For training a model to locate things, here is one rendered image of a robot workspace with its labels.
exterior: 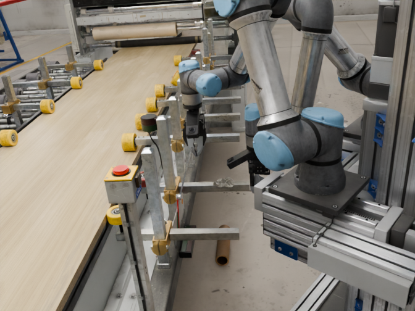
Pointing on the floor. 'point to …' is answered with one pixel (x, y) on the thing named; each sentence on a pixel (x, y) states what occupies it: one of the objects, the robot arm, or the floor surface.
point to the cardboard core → (223, 250)
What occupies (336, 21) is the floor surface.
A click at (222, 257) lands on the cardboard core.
